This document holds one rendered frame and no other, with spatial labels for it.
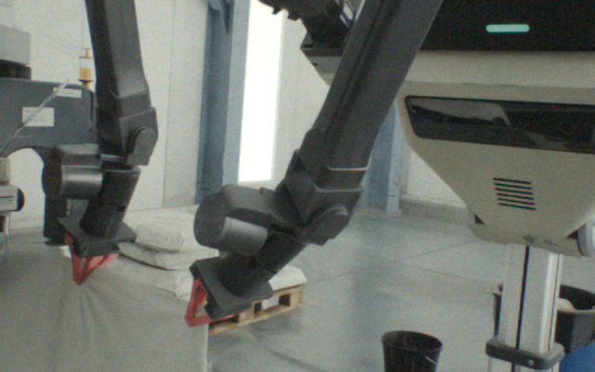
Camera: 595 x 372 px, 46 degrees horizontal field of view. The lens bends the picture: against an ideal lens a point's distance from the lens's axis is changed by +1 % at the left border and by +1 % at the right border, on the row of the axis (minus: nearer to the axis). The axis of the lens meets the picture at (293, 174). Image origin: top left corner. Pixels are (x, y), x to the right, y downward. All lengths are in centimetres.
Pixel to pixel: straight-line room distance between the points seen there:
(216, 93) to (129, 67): 619
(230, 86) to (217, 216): 617
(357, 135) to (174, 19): 623
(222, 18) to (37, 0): 189
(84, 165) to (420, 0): 53
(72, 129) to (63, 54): 488
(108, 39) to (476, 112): 53
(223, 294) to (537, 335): 64
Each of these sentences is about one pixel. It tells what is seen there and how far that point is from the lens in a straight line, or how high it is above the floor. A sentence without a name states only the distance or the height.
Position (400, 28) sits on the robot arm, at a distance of 63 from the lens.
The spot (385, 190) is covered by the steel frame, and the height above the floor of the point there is 32.
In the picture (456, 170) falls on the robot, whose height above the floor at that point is 125.
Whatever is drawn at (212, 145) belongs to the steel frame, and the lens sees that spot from 715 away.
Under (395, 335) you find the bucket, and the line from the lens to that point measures 364.
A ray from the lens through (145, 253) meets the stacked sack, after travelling 404.
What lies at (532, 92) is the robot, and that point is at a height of 137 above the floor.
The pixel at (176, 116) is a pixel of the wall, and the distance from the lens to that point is 691.
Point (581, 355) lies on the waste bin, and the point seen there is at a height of 47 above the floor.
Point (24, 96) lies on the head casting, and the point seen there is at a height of 131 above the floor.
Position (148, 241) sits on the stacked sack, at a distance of 395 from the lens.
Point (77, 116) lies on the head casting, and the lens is 124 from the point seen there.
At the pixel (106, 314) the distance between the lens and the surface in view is 106.
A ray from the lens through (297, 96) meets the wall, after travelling 834.
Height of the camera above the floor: 133
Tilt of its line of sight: 5 degrees down
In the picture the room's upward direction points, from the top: 4 degrees clockwise
